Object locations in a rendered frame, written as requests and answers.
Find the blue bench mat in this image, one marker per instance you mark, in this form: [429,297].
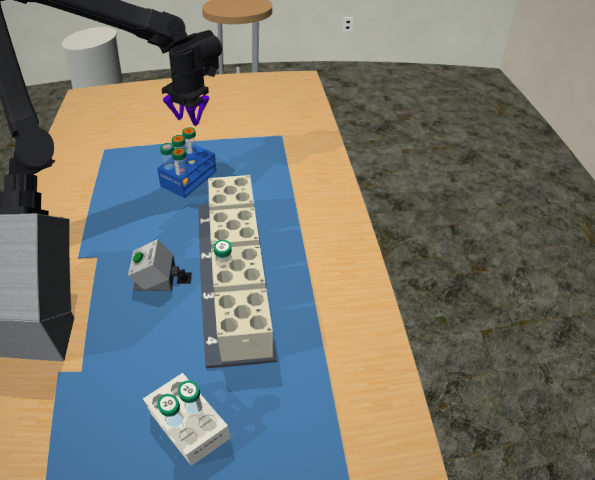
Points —
[281,416]

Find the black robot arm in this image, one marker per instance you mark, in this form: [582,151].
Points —
[34,147]

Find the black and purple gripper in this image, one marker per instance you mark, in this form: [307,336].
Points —
[182,92]

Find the beige bucket adapter with round holes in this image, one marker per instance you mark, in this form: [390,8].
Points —
[223,188]
[246,235]
[244,271]

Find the beige block with round holes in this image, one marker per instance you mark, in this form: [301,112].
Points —
[232,311]

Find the white tube rack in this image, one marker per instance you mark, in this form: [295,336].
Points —
[207,441]

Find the blue tube rack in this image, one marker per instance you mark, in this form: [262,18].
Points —
[171,181]

